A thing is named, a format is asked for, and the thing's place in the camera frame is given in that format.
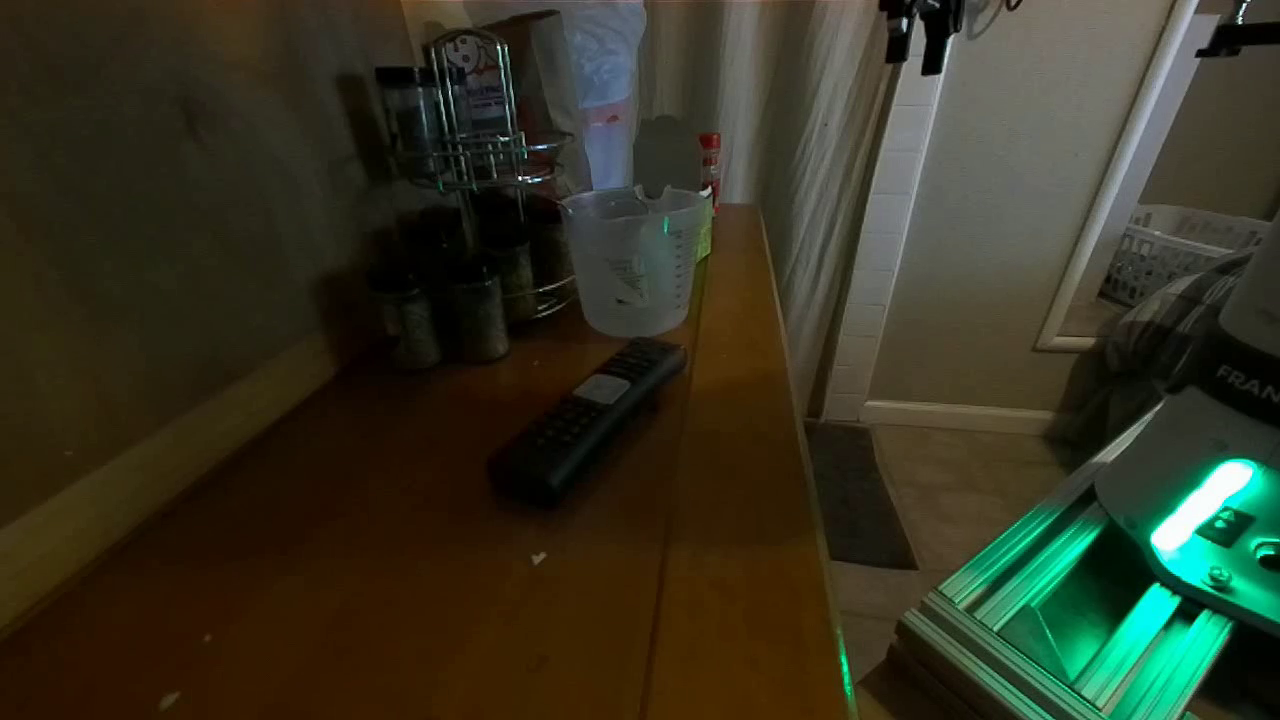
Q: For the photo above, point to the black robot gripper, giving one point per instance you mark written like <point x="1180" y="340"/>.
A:
<point x="934" y="19"/>

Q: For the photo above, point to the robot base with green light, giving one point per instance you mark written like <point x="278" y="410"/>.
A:
<point x="1148" y="582"/>

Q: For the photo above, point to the spice jar dark lid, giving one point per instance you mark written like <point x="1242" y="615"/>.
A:
<point x="408" y="318"/>
<point x="475" y="309"/>

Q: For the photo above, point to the front spice jar dark lid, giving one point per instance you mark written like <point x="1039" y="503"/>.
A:
<point x="408" y="318"/>

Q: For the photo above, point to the green and red can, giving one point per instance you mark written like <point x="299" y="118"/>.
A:
<point x="709" y="190"/>

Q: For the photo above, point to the white laundry basket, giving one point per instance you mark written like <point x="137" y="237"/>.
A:
<point x="1168" y="240"/>

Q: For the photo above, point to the white plastic bag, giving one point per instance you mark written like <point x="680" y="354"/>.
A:
<point x="594" y="83"/>

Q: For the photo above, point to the grey blanket pile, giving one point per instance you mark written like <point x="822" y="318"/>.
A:
<point x="1138" y="363"/>

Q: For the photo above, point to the dark floor mat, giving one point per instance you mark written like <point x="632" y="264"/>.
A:
<point x="852" y="503"/>

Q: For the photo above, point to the black remote control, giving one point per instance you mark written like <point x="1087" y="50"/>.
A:
<point x="559" y="448"/>

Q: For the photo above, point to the white door frame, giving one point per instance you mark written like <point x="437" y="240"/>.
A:
<point x="880" y="240"/>

